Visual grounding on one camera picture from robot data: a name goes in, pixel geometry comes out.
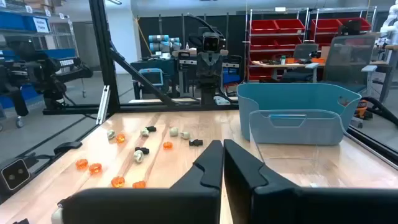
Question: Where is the silver aluminium bar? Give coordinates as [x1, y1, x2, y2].
[95, 85, 111, 126]

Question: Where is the red storage bin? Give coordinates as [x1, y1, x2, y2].
[338, 17, 372, 31]
[275, 35, 303, 49]
[275, 18, 306, 34]
[310, 18, 343, 34]
[250, 19, 279, 34]
[250, 36, 277, 50]

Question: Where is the dark office chair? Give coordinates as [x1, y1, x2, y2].
[281, 42, 320, 83]

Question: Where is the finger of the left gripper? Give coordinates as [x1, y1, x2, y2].
[199, 53, 210, 78]
[209, 53, 220, 78]

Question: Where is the teal plastic bin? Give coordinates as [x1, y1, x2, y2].
[236, 82, 363, 141]

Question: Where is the grey mesh office chair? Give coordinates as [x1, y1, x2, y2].
[322, 33, 379, 94]

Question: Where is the metal shelf rack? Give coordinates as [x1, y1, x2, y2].
[245, 7, 310, 82]
[309, 6, 377, 47]

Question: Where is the orange black floor tool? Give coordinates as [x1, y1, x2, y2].
[353, 99, 374, 128]

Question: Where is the wooden desk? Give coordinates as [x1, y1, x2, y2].
[251, 60, 326, 82]

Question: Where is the blue labelled storage bin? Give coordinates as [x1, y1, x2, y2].
[24, 15, 51, 34]

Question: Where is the thick black hose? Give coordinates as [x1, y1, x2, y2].
[360, 96, 398, 127]

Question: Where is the blue-rimmed teach pendant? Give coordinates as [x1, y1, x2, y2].
[138, 68, 165, 87]

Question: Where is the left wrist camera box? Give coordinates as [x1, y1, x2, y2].
[201, 32, 222, 53]

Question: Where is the clear plastic bin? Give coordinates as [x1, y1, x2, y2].
[248, 109, 346, 175]

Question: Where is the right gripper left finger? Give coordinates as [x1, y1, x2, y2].
[57, 139, 224, 224]

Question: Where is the grey blue collaborative robot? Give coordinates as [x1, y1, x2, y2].
[147, 34, 183, 54]

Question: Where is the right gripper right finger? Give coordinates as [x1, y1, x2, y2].
[223, 139, 398, 224]

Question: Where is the white robot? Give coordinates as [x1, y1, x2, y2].
[379, 2, 398, 35]

